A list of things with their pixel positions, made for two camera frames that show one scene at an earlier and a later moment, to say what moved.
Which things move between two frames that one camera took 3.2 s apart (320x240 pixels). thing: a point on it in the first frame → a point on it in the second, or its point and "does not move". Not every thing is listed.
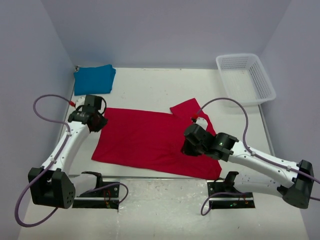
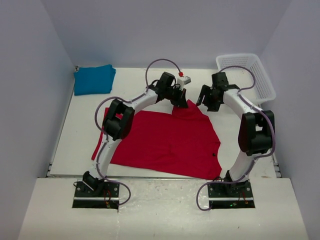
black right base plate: x=229 y=201 does not move
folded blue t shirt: x=94 y=80 does not move
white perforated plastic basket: x=244 y=78 does not move
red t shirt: x=153 y=140 does not move
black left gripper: x=102 y=123 → x=180 y=101
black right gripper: x=186 y=150 → x=205 y=91
